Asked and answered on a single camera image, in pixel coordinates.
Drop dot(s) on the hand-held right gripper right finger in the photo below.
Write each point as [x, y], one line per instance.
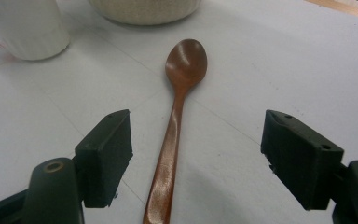
[301, 161]

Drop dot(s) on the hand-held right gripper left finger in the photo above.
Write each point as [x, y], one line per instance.
[104, 158]

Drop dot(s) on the brown wooden spoon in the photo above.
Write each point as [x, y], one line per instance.
[185, 67]

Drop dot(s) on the white cup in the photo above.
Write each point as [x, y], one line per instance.
[31, 28]

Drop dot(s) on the cream plastic rice container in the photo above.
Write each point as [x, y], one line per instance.
[146, 11]

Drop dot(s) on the white table sheet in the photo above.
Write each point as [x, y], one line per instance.
[261, 77]

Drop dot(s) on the wooden table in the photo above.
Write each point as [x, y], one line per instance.
[351, 8]

